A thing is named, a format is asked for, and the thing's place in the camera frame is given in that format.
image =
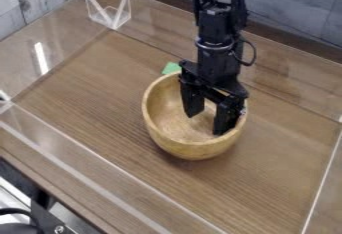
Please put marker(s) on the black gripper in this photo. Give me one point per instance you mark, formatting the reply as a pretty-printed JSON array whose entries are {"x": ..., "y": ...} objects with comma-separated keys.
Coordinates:
[{"x": 202, "y": 80}]

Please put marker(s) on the wooden bowl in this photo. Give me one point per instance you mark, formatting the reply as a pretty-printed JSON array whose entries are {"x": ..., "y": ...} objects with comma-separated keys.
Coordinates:
[{"x": 185, "y": 137}]

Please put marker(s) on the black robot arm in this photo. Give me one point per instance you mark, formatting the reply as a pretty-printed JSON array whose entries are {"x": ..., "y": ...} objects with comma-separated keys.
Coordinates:
[{"x": 221, "y": 20}]

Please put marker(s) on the green flat object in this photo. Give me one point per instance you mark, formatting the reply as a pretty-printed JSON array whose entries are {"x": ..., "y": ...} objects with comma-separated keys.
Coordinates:
[{"x": 170, "y": 68}]

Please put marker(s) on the clear acrylic tray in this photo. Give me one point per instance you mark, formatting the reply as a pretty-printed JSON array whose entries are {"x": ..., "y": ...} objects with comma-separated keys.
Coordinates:
[{"x": 98, "y": 132}]

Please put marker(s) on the clear acrylic corner bracket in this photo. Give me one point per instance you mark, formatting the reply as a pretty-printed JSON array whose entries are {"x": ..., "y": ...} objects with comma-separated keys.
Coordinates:
[{"x": 112, "y": 17}]

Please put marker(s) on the black metal mount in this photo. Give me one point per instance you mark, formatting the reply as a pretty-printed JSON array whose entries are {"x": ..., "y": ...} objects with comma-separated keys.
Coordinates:
[{"x": 50, "y": 223}]

